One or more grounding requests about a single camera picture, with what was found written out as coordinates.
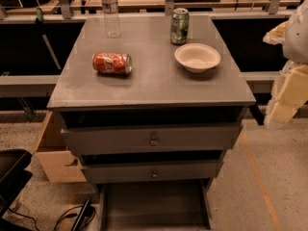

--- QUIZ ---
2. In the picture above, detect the grey drawer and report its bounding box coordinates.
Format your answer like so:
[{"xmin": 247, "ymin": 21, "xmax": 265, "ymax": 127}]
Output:
[
  {"xmin": 82, "ymin": 161, "xmax": 223, "ymax": 184},
  {"xmin": 62, "ymin": 123, "xmax": 242, "ymax": 156}
]

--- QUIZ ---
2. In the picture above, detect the black bin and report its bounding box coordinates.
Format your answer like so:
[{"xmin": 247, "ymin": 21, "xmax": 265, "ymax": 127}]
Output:
[{"xmin": 0, "ymin": 149, "xmax": 33, "ymax": 217}]

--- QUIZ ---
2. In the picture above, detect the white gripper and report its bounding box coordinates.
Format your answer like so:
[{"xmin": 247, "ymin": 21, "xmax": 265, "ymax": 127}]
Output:
[{"xmin": 263, "ymin": 0, "xmax": 308, "ymax": 129}]

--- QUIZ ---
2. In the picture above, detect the lower grey drawer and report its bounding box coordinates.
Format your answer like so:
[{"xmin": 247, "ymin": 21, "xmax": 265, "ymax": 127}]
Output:
[{"xmin": 82, "ymin": 161, "xmax": 223, "ymax": 184}]

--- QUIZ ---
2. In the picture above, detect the green soda can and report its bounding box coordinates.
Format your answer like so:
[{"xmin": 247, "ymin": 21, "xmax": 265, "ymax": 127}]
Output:
[{"xmin": 170, "ymin": 8, "xmax": 190, "ymax": 45}]

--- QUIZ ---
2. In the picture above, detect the red coke can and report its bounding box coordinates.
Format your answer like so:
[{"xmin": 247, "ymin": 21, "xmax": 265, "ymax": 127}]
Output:
[{"xmin": 92, "ymin": 52, "xmax": 132, "ymax": 75}]

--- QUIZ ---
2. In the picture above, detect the light wooden box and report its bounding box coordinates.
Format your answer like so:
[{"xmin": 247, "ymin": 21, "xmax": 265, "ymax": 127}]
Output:
[{"xmin": 32, "ymin": 112, "xmax": 86, "ymax": 183}]

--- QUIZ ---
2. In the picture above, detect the black floor cable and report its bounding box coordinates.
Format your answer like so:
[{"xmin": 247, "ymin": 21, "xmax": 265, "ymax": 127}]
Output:
[{"xmin": 7, "ymin": 203, "xmax": 96, "ymax": 231}]

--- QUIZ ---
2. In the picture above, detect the grey drawer cabinet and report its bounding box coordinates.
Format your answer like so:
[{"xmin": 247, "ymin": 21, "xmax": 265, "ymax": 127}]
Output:
[{"xmin": 48, "ymin": 14, "xmax": 255, "ymax": 229}]

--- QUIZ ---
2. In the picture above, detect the white paper bowl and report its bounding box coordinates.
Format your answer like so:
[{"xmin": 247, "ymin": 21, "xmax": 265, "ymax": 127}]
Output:
[{"xmin": 174, "ymin": 43, "xmax": 220, "ymax": 73}]

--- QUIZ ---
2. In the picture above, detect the upper grey drawer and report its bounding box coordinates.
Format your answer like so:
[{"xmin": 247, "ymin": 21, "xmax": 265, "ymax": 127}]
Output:
[{"xmin": 62, "ymin": 123, "xmax": 242, "ymax": 156}]

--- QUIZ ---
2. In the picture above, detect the clear plastic water bottle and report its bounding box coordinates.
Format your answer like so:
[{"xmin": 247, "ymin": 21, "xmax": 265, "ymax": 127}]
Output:
[{"xmin": 101, "ymin": 0, "xmax": 120, "ymax": 39}]

